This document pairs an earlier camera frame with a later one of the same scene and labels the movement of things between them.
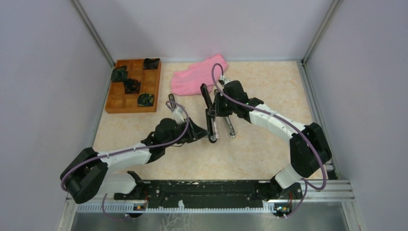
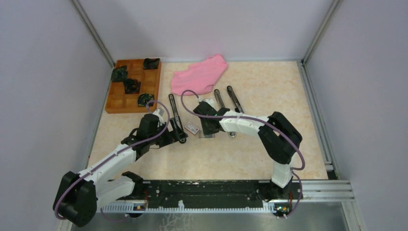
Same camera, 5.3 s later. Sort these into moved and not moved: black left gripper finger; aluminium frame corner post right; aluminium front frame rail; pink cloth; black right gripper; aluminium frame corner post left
Moved: black left gripper finger; black right gripper
Not moved: aluminium front frame rail; aluminium frame corner post left; pink cloth; aluminium frame corner post right
